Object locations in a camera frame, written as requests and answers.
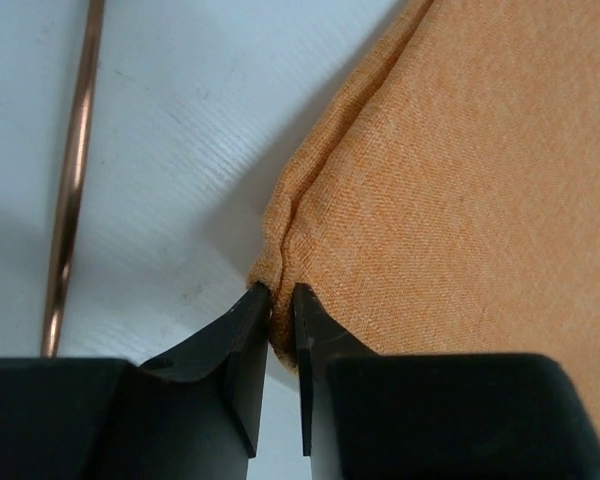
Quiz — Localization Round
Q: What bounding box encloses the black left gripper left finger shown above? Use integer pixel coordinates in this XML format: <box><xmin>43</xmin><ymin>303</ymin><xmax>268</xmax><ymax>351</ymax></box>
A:
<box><xmin>140</xmin><ymin>283</ymin><xmax>271</xmax><ymax>458</ymax></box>

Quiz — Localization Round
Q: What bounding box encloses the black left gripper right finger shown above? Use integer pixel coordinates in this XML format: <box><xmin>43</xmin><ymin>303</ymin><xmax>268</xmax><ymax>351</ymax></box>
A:
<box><xmin>292</xmin><ymin>283</ymin><xmax>375</xmax><ymax>456</ymax></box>

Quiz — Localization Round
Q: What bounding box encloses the orange cloth placemat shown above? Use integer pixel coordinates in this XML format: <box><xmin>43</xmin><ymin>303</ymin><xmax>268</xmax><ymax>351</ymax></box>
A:
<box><xmin>252</xmin><ymin>0</ymin><xmax>600</xmax><ymax>376</ymax></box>

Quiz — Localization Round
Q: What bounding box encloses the copper fork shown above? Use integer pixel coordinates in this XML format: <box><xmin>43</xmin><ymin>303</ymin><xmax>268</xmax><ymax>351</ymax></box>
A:
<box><xmin>40</xmin><ymin>0</ymin><xmax>105</xmax><ymax>358</ymax></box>

